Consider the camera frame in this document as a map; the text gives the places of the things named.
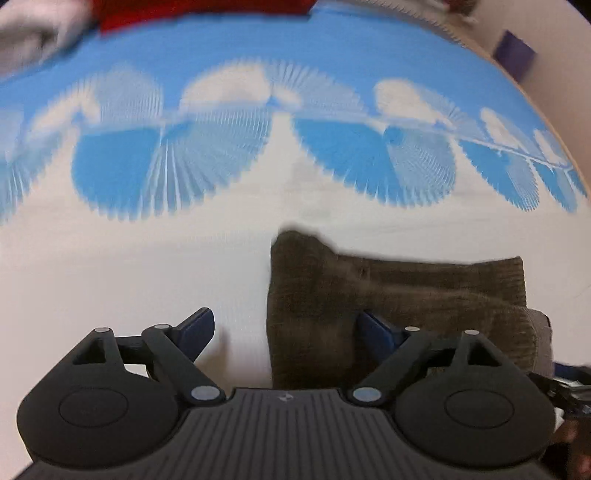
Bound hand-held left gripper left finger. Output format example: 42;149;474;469
69;307;227;409

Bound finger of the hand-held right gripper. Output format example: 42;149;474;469
529;361;591;417

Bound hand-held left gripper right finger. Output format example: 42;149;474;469
346;310;509;409

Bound brown corduroy pants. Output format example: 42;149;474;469
267;230;554;391

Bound blue white printed bed sheet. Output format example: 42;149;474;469
0;4;591;400

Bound purple box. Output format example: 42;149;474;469
491;30;539;84

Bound red folded cloth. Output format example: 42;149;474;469
92;0;320;34

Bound beige crumpled cloth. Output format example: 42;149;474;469
0;0;101;75

